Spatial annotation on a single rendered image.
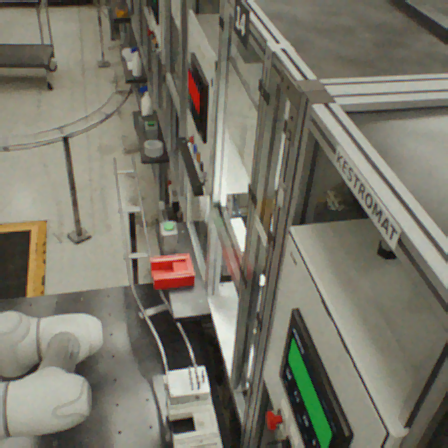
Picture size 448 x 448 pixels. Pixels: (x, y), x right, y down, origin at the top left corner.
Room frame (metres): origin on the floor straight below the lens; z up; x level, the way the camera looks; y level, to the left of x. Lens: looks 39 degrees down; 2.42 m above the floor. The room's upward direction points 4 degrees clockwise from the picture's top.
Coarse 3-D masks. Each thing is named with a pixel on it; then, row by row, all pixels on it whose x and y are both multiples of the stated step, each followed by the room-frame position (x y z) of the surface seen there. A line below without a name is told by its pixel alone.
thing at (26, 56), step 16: (16, 0) 4.80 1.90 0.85; (32, 0) 4.82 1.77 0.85; (48, 16) 5.28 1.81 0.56; (0, 48) 5.15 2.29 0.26; (16, 48) 5.18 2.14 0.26; (32, 48) 5.21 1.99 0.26; (48, 48) 5.23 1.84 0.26; (0, 64) 4.76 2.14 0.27; (16, 64) 4.81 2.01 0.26; (32, 64) 4.83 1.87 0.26; (48, 64) 4.87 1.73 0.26; (48, 80) 4.81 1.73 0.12
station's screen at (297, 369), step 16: (288, 352) 0.64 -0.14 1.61; (304, 352) 0.58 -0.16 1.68; (288, 368) 0.63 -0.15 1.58; (304, 368) 0.57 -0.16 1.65; (288, 384) 0.61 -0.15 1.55; (304, 384) 0.56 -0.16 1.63; (304, 400) 0.55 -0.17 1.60; (320, 400) 0.50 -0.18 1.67; (304, 416) 0.53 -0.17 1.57; (320, 416) 0.49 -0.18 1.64; (304, 432) 0.52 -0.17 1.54; (320, 432) 0.48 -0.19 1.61; (336, 432) 0.44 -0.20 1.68
